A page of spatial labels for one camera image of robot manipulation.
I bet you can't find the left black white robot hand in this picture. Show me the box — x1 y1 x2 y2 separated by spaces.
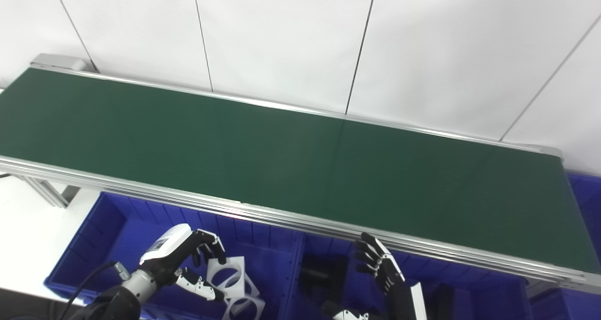
139 223 227 302

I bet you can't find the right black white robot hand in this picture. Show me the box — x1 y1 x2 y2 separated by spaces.
322 232 428 320

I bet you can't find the white square part round hole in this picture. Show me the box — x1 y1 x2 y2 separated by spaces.
222 296 266 320
207 257 246 299
243 273 262 298

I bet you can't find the blue plastic bin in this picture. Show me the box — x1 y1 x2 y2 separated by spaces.
284 233 533 320
45 191 303 320
526 172 601 320

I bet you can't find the black block part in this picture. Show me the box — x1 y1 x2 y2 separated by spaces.
300 257 349 306

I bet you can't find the aluminium conveyor leg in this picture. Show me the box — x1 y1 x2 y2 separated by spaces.
19 176 80 209

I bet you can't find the grey conveyor motor housing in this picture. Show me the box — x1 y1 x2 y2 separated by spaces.
31 53 90 72

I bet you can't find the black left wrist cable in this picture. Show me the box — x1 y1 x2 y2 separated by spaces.
56 261 130 320

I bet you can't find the green conveyor belt aluminium frame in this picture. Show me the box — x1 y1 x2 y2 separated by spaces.
0 66 601 295

